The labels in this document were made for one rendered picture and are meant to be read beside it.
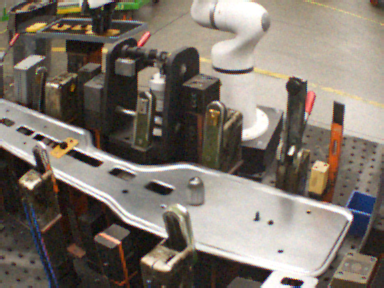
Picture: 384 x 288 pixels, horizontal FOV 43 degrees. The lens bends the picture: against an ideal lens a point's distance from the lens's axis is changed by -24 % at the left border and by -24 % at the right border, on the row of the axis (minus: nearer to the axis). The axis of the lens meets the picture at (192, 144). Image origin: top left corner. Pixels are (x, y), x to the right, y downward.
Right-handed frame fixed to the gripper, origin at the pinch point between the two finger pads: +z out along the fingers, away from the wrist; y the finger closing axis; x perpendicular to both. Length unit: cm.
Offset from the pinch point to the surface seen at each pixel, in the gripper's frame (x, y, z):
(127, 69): -2.0, -9.8, 15.9
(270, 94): -96, -222, 130
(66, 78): -23.9, -7.5, 21.5
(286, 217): 43, -3, 31
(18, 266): -15, 31, 59
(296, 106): 36.5, -14.9, 15.0
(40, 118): -25.7, 2.1, 29.4
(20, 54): -255, -125, 95
